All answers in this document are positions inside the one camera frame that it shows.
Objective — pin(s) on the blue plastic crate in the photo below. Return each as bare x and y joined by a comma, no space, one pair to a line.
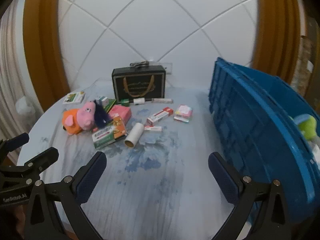
250,120

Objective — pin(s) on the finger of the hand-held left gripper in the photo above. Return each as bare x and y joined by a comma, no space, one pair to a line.
17,140
42,158

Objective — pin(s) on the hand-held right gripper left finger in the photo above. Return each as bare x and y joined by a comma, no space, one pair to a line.
91,177

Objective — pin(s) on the pink pig plush toy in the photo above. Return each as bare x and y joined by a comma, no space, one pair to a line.
80,118

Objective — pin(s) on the small white red box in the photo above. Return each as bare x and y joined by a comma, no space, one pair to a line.
153,128

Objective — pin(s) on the dark blue fuzzy toy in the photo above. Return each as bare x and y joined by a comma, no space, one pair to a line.
102,116

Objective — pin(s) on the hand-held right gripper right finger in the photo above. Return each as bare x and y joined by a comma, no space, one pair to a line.
225,180

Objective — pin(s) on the wooden door frame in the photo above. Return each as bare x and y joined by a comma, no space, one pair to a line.
42,42
275,30

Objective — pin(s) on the white curtain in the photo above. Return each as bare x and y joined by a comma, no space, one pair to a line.
12,75

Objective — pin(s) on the small green box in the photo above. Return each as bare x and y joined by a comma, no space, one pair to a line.
124,102

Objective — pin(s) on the light blue desktop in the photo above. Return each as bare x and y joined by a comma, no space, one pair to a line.
155,192

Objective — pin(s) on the small white bottle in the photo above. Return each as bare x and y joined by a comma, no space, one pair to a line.
139,101

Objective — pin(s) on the white green medicine box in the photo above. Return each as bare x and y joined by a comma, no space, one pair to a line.
107,136

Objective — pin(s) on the pink box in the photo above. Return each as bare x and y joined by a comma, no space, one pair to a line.
122,112

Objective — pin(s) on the white paper roll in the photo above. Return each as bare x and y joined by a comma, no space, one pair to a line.
134,135

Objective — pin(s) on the orange patterned box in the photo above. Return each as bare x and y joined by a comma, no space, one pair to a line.
117,121

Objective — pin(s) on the red white ointment box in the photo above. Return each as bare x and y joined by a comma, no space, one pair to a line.
160,115

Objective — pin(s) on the small white teal box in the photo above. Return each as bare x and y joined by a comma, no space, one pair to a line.
102,100

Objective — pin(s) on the dark green box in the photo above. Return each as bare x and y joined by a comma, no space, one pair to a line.
110,106

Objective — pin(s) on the long white red box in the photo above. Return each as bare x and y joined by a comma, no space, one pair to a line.
162,100

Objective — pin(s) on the white pink packet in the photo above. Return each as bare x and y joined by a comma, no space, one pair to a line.
181,119

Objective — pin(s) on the patterned glass panel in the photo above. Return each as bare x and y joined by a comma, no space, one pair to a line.
306,62

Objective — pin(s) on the green plush toy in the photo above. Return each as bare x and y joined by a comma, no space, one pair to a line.
308,126

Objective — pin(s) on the pink sticky note pack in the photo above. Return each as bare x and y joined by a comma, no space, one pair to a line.
184,110

